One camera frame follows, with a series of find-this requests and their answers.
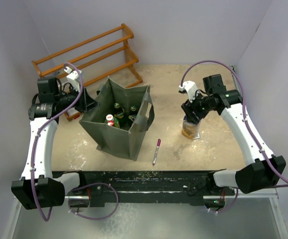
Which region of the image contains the blue orange juice carton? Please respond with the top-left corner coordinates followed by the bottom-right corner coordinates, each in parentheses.
top-left (182, 116), bottom-right (200, 140)

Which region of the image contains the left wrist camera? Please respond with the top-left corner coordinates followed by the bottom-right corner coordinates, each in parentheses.
top-left (64, 66), bottom-right (80, 93)

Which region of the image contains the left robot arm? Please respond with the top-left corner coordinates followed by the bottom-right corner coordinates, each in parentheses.
top-left (11, 76), bottom-right (98, 210)

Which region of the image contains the green Perrier glass bottle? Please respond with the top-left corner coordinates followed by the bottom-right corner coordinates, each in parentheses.
top-left (114, 103), bottom-right (127, 127)

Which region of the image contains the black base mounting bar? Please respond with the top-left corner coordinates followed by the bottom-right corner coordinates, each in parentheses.
top-left (67, 171), bottom-right (235, 208)

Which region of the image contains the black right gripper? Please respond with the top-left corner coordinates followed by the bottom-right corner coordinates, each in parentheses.
top-left (181, 89), bottom-right (216, 124)

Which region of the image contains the dark cola glass bottle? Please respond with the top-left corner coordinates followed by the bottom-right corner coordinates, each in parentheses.
top-left (107, 120), bottom-right (115, 127)

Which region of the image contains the orange juice plastic bottle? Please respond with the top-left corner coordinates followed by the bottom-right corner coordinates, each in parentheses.
top-left (105, 114), bottom-right (120, 128)

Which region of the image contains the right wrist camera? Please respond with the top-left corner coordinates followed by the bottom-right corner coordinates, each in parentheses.
top-left (178, 81), bottom-right (198, 103)

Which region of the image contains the green canvas tote bag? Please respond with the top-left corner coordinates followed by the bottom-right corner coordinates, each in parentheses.
top-left (79, 78), bottom-right (154, 161)

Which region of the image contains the pink white marker pen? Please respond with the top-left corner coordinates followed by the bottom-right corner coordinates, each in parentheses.
top-left (152, 138), bottom-right (161, 166)

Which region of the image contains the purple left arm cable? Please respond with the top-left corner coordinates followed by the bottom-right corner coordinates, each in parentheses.
top-left (29, 62), bottom-right (120, 222)

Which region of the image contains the orange wooden shoe rack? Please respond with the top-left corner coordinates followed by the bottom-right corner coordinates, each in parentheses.
top-left (31, 23), bottom-right (144, 122)

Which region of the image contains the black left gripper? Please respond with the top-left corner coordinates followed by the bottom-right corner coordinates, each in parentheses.
top-left (55, 84), bottom-right (100, 113)

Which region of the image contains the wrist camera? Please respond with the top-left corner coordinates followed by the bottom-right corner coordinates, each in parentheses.
top-left (178, 81), bottom-right (198, 103)
top-left (64, 66), bottom-right (80, 93)

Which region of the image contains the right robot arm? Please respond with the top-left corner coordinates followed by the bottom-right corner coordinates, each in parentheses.
top-left (178, 74), bottom-right (286, 195)

